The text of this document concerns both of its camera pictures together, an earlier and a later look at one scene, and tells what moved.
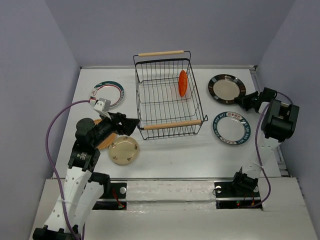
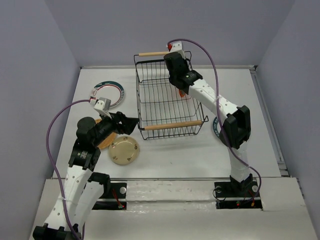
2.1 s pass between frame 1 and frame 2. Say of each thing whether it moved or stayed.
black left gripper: stayed
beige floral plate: stayed
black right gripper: moved
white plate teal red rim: stayed
